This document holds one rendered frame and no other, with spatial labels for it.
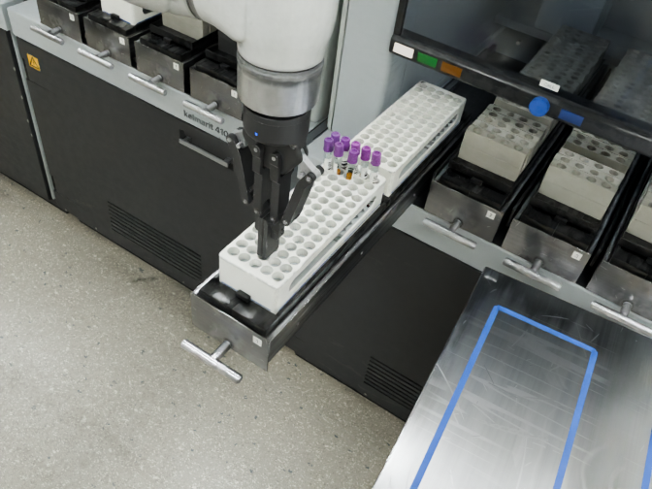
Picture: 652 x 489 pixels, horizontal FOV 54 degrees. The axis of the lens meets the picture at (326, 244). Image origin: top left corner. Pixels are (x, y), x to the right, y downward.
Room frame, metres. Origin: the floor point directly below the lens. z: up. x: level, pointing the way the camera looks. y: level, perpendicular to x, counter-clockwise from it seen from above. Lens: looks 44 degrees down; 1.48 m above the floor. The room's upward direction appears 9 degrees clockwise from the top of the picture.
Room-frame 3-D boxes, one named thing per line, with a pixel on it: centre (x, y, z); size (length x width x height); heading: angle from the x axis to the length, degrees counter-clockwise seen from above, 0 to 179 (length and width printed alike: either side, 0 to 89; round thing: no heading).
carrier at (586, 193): (0.87, -0.40, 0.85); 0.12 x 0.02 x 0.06; 63
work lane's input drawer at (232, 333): (0.81, -0.03, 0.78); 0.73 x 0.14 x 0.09; 153
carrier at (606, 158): (0.95, -0.44, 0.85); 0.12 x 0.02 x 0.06; 63
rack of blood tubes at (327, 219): (0.69, 0.03, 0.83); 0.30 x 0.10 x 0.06; 153
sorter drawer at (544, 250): (1.08, -0.51, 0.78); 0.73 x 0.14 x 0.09; 153
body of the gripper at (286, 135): (0.60, 0.08, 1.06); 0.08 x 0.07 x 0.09; 63
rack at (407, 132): (0.97, -0.11, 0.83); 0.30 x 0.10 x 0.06; 153
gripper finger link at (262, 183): (0.61, 0.09, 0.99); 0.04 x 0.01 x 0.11; 153
